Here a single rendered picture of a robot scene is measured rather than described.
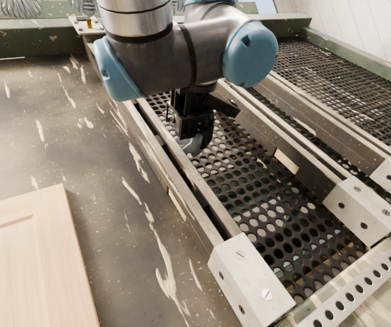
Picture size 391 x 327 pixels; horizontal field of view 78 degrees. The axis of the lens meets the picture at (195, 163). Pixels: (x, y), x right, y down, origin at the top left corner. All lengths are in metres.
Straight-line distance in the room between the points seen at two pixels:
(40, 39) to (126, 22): 0.89
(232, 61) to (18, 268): 0.44
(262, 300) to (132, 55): 0.36
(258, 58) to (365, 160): 0.54
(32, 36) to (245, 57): 0.93
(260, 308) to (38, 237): 0.38
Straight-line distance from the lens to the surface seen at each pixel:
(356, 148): 0.80
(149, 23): 0.28
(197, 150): 0.58
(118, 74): 0.30
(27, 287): 0.48
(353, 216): 0.62
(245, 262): 0.41
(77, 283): 0.46
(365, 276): 0.52
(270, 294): 0.41
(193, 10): 0.42
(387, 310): 0.52
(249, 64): 0.33
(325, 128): 0.83
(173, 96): 0.50
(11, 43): 1.16
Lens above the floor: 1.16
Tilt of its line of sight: level
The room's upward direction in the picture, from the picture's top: 18 degrees counter-clockwise
